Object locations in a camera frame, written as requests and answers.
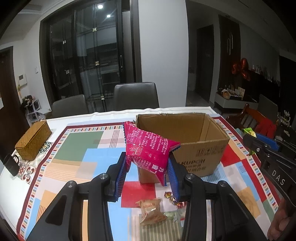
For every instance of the pink snack packet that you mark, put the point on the pink snack packet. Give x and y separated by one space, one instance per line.
147 150

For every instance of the gold fortune biscuits packet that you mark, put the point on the gold fortune biscuits packet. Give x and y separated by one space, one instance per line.
150 211

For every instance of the grey dining chair left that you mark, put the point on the grey dining chair left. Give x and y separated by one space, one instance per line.
74 105

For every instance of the green yellow snack packet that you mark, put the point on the green yellow snack packet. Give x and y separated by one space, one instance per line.
251 132

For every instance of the woven wicker box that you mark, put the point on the woven wicker box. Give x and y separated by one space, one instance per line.
34 138

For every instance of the white shelf with clutter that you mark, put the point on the white shelf with clutter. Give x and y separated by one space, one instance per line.
32 109

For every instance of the red foil balloon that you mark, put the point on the red foil balloon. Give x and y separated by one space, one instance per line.
241 68

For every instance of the gold red wrapped candy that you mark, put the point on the gold red wrapped candy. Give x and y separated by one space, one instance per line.
173 200

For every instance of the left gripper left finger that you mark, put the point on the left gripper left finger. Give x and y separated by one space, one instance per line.
117 174

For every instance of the small green candy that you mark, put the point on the small green candy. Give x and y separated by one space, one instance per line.
173 215

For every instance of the black glass sliding door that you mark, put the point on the black glass sliding door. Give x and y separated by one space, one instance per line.
86 48

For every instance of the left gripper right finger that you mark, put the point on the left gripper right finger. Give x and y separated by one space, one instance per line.
176 173

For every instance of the brown cardboard box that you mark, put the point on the brown cardboard box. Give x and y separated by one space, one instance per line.
203 141

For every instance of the small black object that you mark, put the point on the small black object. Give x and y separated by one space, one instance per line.
12 164

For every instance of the person's right hand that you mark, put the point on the person's right hand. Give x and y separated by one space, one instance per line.
282 218

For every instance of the red wooden chair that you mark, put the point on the red wooden chair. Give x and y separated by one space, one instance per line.
251 118

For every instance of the white low cabinet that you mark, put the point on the white low cabinet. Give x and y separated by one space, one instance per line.
223 103

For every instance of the colourful patterned tablecloth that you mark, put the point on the colourful patterned tablecloth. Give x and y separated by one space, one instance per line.
81 147

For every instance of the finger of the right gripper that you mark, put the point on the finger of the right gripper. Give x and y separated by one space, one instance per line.
262 150
272 143

